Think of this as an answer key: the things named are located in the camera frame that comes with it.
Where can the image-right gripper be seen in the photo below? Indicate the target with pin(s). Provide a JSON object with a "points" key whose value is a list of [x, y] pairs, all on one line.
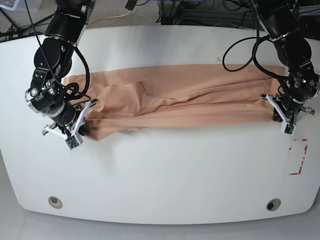
{"points": [[291, 104]]}

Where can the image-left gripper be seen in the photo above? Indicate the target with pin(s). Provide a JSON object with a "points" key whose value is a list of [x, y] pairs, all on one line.
{"points": [[66, 114]]}

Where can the peach T-shirt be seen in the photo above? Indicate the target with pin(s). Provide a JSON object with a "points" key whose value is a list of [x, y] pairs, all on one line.
{"points": [[173, 96]]}

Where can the black robot arm image-left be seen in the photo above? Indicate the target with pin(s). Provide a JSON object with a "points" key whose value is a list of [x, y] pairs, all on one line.
{"points": [[53, 61]]}

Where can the red tape rectangle marking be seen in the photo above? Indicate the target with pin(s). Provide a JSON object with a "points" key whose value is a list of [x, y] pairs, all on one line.
{"points": [[296, 156]]}

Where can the clear plastic storage box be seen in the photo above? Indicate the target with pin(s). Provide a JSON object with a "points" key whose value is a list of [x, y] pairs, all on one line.
{"points": [[10, 5]]}

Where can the image-left white wrist camera mount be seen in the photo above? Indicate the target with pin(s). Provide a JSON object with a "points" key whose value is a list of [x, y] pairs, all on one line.
{"points": [[75, 125]]}

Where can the image-right white wrist camera mount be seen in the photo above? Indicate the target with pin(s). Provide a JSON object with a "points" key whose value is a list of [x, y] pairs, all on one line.
{"points": [[288, 117]]}

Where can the left table cable grommet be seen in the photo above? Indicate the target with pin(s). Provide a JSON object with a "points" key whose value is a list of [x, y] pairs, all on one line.
{"points": [[55, 202]]}

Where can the table cable grommet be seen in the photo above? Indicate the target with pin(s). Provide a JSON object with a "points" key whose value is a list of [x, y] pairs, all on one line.
{"points": [[55, 202], [273, 204]]}

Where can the right table cable grommet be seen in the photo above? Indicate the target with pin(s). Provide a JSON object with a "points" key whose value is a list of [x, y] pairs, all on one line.
{"points": [[273, 204]]}

